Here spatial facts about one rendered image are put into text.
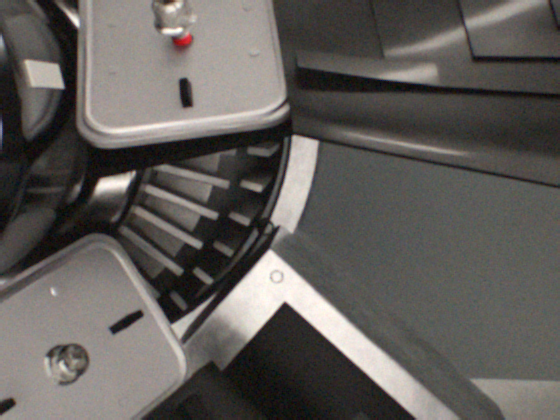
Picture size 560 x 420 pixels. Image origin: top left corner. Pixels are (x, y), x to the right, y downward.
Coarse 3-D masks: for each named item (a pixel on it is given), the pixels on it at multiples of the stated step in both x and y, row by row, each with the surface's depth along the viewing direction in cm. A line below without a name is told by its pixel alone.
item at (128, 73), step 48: (96, 0) 36; (144, 0) 36; (192, 0) 36; (240, 0) 36; (96, 48) 34; (144, 48) 34; (192, 48) 34; (240, 48) 34; (96, 96) 33; (144, 96) 33; (192, 96) 32; (240, 96) 32; (96, 144) 31; (144, 144) 31
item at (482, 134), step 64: (320, 0) 34; (384, 0) 33; (448, 0) 33; (512, 0) 33; (320, 64) 31; (384, 64) 32; (448, 64) 32; (512, 64) 31; (320, 128) 31; (384, 128) 30; (448, 128) 30; (512, 128) 30
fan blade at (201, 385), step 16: (208, 368) 39; (192, 384) 38; (208, 384) 39; (224, 384) 39; (176, 400) 38; (192, 400) 37; (208, 400) 39; (224, 400) 39; (240, 400) 40; (144, 416) 37; (160, 416) 37; (176, 416) 37; (192, 416) 37; (208, 416) 38; (224, 416) 39; (240, 416) 39; (256, 416) 40
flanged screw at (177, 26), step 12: (156, 0) 33; (168, 0) 34; (180, 0) 33; (156, 12) 33; (168, 12) 33; (180, 12) 33; (192, 12) 34; (156, 24) 34; (168, 24) 33; (180, 24) 33; (192, 24) 33; (180, 36) 34
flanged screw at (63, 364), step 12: (60, 348) 35; (72, 348) 35; (84, 348) 36; (48, 360) 35; (60, 360) 35; (72, 360) 36; (84, 360) 36; (48, 372) 35; (60, 372) 35; (72, 372) 35; (84, 372) 35; (60, 384) 36
